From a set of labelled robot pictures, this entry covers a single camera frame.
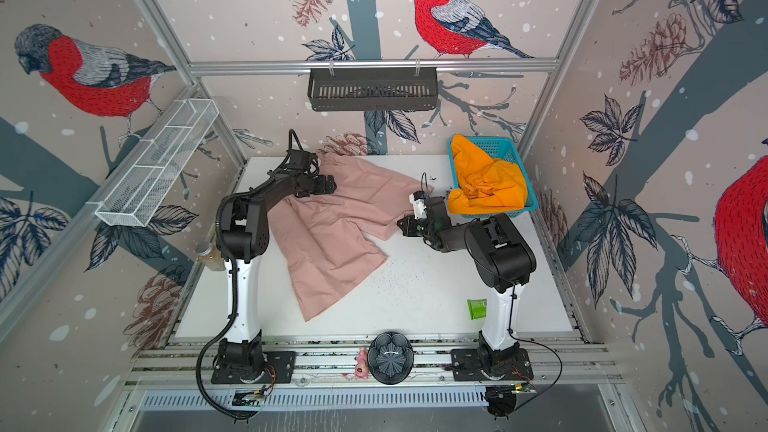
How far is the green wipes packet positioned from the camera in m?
0.83

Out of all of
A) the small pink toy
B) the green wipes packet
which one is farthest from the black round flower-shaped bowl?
the green wipes packet

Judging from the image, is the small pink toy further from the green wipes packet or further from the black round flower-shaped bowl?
the green wipes packet

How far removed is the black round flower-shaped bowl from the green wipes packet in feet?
0.68

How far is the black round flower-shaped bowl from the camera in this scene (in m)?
0.71

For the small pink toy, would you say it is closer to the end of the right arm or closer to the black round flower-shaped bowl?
the black round flower-shaped bowl
